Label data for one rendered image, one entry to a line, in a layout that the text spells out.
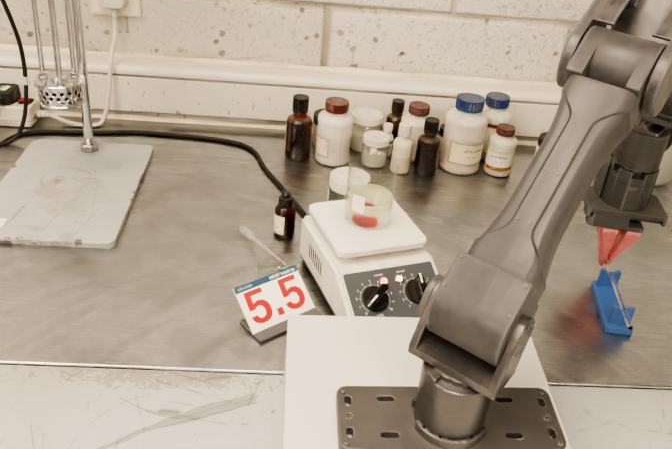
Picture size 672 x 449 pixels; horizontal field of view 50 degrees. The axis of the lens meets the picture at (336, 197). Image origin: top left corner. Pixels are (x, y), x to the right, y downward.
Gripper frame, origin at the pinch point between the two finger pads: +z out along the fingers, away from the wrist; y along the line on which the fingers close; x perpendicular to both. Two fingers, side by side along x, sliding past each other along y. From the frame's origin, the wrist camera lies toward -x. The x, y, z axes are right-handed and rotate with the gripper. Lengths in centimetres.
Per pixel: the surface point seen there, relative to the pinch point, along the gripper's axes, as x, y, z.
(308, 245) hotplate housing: 9.7, 39.9, -1.2
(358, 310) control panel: 21.3, 32.1, -0.9
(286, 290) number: 17.3, 41.2, 0.8
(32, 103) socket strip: -22, 94, -1
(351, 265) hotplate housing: 16.4, 33.7, -3.7
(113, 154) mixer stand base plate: -13, 76, 2
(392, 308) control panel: 19.6, 28.2, -0.7
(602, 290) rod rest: 4.9, 0.7, 2.0
